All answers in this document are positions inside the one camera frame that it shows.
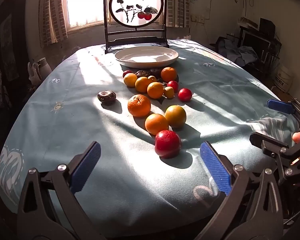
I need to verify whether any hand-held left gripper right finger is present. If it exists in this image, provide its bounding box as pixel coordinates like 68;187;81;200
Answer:
195;141;284;240

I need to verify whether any light blue printed tablecloth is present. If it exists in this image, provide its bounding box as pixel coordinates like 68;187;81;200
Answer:
0;39;300;223

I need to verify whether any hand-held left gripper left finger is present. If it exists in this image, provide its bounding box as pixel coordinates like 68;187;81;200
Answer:
16;141;108;240

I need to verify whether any bright window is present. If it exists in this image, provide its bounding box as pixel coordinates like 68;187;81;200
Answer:
64;0;108;29

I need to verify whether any white bucket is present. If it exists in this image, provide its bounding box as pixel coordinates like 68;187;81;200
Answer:
274;65;294;93

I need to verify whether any white jug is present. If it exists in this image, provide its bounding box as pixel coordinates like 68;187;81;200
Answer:
35;57;52;82

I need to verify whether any dark wooden painted table screen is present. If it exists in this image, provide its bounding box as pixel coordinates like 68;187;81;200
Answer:
103;0;170;54

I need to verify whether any pile of clothes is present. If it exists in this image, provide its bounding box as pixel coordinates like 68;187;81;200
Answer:
210;37;259;67

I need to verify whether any black box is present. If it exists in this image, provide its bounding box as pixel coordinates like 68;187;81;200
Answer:
259;17;276;37

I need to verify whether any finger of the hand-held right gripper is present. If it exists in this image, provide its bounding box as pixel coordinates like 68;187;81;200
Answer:
249;131;300;180
267;99;300;130

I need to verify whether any checkered curtain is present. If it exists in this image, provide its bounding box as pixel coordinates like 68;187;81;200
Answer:
39;0;68;46
167;0;190;28

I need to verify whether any dark monitor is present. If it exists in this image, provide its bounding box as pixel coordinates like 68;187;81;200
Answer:
241;29;272;60

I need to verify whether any white oval plate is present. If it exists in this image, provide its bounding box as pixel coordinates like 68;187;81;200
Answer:
114;46;179;68

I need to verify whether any large red apple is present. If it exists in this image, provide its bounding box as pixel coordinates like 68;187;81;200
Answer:
155;130;182;159

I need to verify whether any yellow orange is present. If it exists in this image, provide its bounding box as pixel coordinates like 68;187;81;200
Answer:
164;105;187;128
123;73;138;88

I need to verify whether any bumpy mandarin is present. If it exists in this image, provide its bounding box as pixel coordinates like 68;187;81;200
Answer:
127;94;152;118

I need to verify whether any round orange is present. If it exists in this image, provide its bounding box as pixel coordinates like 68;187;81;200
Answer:
147;82;164;99
145;113;169;136
161;67;178;83
135;76;151;93

